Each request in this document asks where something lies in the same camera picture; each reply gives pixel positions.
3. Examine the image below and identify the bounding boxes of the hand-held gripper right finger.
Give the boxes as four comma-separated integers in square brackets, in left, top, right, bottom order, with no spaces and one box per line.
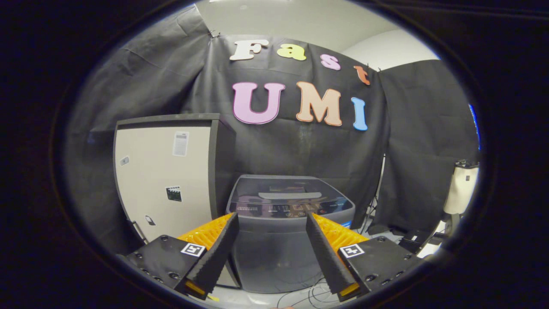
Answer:
[305,212,429,302]

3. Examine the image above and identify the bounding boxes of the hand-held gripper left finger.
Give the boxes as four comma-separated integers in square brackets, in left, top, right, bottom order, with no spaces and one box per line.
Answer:
[117,212,240,302]

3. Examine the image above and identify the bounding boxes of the grey washing machine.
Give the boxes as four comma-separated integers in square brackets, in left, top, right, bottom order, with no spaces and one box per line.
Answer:
[226,174,356,294]

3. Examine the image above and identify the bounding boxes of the small black box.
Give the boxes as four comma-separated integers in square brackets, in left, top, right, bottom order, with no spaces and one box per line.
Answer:
[398,230,431,254]

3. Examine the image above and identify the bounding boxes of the black backdrop cloth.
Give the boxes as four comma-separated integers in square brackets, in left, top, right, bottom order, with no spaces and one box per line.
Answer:
[64,4,480,254]

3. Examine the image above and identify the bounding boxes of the thin black floor cables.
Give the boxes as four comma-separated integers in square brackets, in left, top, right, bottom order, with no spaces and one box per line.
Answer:
[274,277,344,309]

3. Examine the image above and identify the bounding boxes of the beige cabinet with dark frame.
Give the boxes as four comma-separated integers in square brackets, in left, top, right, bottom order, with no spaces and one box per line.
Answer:
[112,113,236,289]

